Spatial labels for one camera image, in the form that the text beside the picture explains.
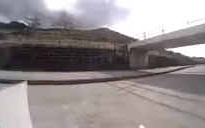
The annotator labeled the grey concrete road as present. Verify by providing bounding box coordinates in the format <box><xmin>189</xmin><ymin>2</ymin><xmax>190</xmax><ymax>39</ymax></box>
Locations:
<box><xmin>0</xmin><ymin>63</ymin><xmax>205</xmax><ymax>128</ymax></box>

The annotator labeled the raised concrete pavement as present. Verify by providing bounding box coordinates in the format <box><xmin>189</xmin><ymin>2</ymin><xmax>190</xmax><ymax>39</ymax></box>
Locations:
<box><xmin>0</xmin><ymin>64</ymin><xmax>194</xmax><ymax>86</ymax></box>

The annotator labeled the bare tree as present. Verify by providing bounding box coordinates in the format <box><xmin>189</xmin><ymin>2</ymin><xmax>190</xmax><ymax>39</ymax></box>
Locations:
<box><xmin>53</xmin><ymin>11</ymin><xmax>78</xmax><ymax>33</ymax></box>
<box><xmin>23</xmin><ymin>14</ymin><xmax>43</xmax><ymax>31</ymax></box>

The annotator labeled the concrete overpass bridge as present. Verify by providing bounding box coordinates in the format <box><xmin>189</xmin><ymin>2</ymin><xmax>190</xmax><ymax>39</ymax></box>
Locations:
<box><xmin>127</xmin><ymin>14</ymin><xmax>205</xmax><ymax>70</ymax></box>

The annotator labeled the dark hill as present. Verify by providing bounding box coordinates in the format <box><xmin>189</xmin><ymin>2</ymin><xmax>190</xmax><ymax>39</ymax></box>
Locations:
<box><xmin>0</xmin><ymin>20</ymin><xmax>29</xmax><ymax>32</ymax></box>

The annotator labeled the dark terraced retaining wall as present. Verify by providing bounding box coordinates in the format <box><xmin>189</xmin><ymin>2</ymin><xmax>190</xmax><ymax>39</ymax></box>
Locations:
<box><xmin>0</xmin><ymin>28</ymin><xmax>131</xmax><ymax>72</ymax></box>

